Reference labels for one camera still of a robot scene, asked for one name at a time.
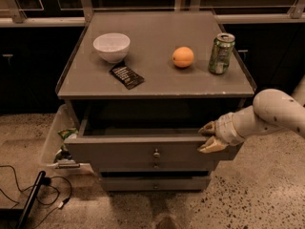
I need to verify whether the clear plastic bin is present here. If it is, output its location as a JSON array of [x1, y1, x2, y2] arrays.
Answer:
[[39, 105, 93, 177]]

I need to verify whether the grey drawer cabinet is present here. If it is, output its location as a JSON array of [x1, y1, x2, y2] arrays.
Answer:
[[57, 11, 255, 179]]

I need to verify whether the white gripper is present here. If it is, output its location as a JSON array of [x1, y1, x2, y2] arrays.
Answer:
[[197, 113, 245, 154]]

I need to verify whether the grey bottom drawer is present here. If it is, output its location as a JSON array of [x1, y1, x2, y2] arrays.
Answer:
[[101, 177, 211, 192]]

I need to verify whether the black cable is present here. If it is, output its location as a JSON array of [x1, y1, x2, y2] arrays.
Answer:
[[0, 164, 73, 229]]

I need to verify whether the grey middle drawer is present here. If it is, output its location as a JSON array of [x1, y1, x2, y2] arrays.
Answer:
[[98, 160, 218, 173]]

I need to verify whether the grey drawer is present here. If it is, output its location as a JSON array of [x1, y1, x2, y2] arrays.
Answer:
[[101, 177, 211, 192], [98, 160, 218, 173], [65, 107, 239, 171]]

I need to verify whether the black snack packet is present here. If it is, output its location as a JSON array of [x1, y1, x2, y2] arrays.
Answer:
[[110, 62, 145, 90]]

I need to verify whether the green soda can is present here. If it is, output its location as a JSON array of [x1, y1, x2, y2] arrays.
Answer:
[[208, 32, 235, 74]]

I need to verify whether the green chip bag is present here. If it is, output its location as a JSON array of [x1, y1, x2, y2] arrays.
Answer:
[[58, 128, 78, 140]]

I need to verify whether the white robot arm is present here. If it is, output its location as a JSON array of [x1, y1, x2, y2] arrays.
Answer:
[[198, 89, 305, 154]]

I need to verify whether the grey top drawer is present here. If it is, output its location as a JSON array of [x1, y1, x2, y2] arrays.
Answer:
[[65, 107, 239, 171]]

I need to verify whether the white ceramic bowl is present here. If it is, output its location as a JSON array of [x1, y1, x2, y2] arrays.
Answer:
[[93, 32, 131, 63]]

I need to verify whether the black flat bar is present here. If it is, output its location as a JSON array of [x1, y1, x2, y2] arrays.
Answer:
[[14, 171, 46, 229]]

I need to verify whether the metal railing frame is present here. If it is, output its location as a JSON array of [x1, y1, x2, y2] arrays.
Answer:
[[0, 0, 305, 24]]

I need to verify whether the orange fruit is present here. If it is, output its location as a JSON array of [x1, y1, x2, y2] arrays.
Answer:
[[173, 47, 194, 69]]

